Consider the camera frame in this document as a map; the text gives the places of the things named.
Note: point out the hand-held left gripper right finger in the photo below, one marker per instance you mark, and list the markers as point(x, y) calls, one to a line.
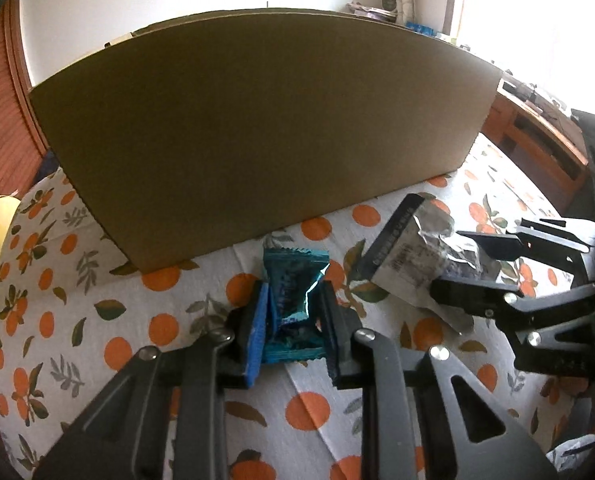
point(333, 335)

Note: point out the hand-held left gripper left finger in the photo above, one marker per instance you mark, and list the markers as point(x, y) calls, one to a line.
point(255, 340)

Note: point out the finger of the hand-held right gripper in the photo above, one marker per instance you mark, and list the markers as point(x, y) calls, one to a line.
point(470, 295)
point(500, 246)

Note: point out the teal snack packet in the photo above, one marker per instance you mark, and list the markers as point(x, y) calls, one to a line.
point(290, 280)

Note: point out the silver packet with black edge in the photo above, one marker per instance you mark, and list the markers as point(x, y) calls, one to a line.
point(412, 255)

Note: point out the brown cardboard box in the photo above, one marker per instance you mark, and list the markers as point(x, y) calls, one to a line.
point(257, 130)

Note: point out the wooden cabinet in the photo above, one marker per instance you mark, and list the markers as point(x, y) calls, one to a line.
point(532, 150)

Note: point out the orange-print tablecloth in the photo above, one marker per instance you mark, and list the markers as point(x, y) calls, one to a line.
point(142, 320)

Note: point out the white crumpled wrapper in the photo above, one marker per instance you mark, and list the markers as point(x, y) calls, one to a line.
point(572, 450)

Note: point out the clutter on cabinet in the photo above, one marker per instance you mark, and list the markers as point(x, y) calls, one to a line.
point(377, 12)

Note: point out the wooden slatted headboard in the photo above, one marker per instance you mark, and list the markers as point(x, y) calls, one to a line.
point(2, 125)

